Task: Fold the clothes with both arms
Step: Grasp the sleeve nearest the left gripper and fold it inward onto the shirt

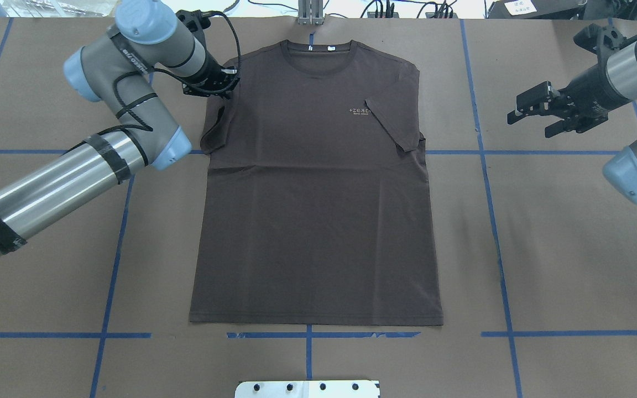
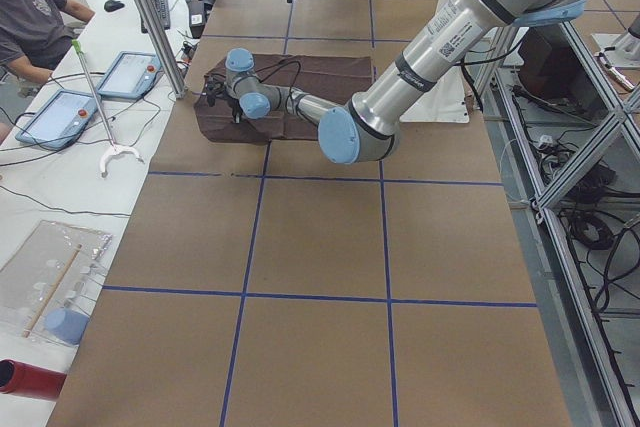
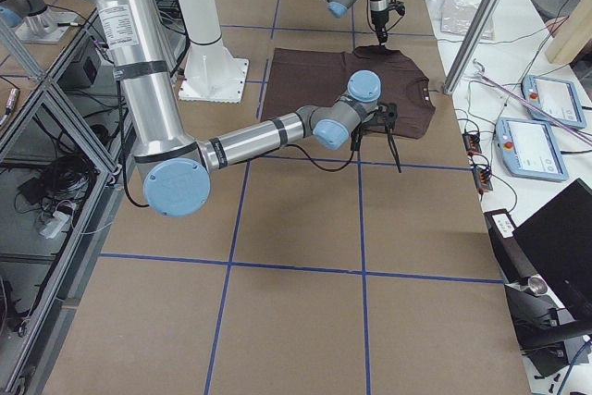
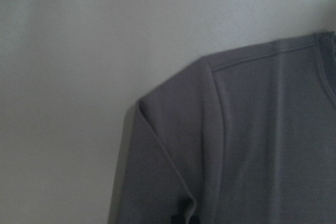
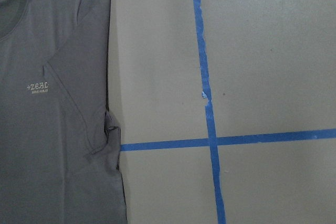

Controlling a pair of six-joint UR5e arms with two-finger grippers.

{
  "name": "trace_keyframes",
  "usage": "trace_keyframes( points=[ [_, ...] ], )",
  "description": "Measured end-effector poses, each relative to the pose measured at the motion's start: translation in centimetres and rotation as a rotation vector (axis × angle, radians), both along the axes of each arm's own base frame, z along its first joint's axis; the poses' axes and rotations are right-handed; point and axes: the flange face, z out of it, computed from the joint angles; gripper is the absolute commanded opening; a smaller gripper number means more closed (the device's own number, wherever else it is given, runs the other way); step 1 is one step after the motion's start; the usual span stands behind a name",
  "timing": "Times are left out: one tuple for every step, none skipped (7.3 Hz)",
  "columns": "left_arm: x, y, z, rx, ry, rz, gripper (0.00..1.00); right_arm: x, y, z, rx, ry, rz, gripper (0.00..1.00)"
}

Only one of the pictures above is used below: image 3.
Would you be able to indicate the wooden plank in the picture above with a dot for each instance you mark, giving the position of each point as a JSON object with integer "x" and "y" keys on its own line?
{"x": 570, "y": 35}

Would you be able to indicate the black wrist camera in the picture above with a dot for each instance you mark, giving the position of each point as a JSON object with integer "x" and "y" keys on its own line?
{"x": 397, "y": 6}
{"x": 386, "y": 115}

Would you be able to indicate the brown t-shirt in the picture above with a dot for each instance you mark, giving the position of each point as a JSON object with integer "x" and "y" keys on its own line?
{"x": 298, "y": 78}

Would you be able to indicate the near blue teach pendant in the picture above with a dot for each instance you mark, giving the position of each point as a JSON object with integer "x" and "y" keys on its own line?
{"x": 528, "y": 149}

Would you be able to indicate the white reacher grabber tool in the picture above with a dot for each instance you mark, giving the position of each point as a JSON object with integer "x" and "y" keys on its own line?
{"x": 480, "y": 71}

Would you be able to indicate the black orange connector board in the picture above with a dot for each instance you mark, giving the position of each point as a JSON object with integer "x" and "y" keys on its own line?
{"x": 471, "y": 141}

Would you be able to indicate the third robot base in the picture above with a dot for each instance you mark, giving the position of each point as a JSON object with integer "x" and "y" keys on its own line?
{"x": 34, "y": 21}

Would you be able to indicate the black laptop box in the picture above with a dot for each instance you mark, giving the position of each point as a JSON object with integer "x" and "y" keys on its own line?
{"x": 557, "y": 242}

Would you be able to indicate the blue teach pendant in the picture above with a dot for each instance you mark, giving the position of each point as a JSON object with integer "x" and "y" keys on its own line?
{"x": 528, "y": 149}
{"x": 557, "y": 97}

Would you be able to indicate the clear plastic bag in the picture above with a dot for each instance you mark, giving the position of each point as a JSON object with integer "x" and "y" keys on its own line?
{"x": 456, "y": 16}

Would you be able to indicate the aluminium side frame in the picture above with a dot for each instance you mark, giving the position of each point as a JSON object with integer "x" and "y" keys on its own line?
{"x": 63, "y": 159}

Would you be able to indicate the aluminium frame post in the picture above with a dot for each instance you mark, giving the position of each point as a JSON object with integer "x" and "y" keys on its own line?
{"x": 469, "y": 43}

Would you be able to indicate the far blue teach pendant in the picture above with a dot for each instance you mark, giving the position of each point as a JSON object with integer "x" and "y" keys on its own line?
{"x": 557, "y": 97}

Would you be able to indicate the white central pedestal column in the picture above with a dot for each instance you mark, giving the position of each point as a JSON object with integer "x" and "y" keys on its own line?
{"x": 211, "y": 72}

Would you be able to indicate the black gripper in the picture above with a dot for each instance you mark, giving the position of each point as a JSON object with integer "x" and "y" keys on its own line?
{"x": 355, "y": 140}
{"x": 377, "y": 20}

